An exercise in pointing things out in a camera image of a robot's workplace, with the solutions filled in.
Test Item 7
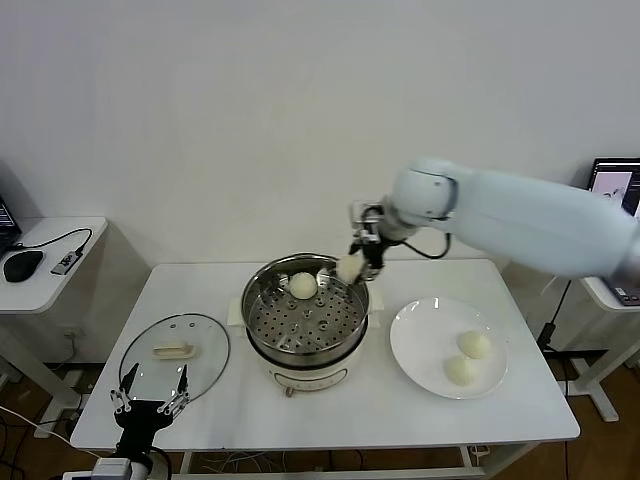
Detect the grey laptop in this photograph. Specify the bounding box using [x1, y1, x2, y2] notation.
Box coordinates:
[587, 157, 640, 307]

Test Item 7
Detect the black flat bar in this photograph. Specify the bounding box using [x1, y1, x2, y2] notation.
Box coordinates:
[542, 349, 611, 362]

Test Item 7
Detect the white floor cable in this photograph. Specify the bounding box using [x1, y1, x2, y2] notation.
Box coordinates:
[0, 404, 119, 461]

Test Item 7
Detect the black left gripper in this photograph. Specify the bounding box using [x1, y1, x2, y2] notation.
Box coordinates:
[109, 362, 191, 437]

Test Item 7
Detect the white table leg frame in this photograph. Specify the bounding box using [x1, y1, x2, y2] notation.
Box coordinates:
[164, 444, 489, 480]

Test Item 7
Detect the black computer mouse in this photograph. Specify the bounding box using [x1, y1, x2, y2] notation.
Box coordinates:
[3, 249, 46, 284]

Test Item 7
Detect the perforated steel steamer basket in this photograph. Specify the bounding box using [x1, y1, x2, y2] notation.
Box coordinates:
[241, 253, 371, 369]

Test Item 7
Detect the white side table with label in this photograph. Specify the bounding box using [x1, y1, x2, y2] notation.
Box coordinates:
[569, 277, 640, 425]

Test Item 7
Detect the grey usb hub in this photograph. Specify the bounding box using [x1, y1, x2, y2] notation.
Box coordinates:
[52, 249, 85, 276]

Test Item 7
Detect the black laptop cable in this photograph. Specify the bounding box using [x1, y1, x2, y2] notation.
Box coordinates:
[547, 278, 574, 329]

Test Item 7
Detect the white side table with mouse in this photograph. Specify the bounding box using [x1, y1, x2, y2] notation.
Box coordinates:
[0, 216, 110, 441]

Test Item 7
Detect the black usb hub cable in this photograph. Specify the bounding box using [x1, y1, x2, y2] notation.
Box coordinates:
[13, 227, 95, 257]

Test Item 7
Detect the white steamed baozi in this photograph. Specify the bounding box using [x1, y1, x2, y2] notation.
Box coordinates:
[457, 330, 493, 361]
[336, 253, 367, 285]
[443, 355, 479, 387]
[288, 272, 319, 301]

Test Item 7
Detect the round white plate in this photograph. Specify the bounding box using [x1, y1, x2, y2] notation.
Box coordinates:
[389, 298, 510, 401]

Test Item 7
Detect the round glass pot lid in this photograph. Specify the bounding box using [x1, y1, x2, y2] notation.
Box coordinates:
[118, 313, 232, 409]

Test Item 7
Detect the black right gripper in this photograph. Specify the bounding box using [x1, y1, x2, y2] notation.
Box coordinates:
[348, 219, 394, 282]

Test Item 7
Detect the white cable bundle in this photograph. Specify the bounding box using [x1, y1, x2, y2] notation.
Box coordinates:
[199, 449, 284, 474]

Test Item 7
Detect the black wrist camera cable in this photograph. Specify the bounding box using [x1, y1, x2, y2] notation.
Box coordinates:
[392, 232, 454, 260]

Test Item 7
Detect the cream electric cooking pot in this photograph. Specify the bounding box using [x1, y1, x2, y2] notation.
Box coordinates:
[227, 284, 386, 400]

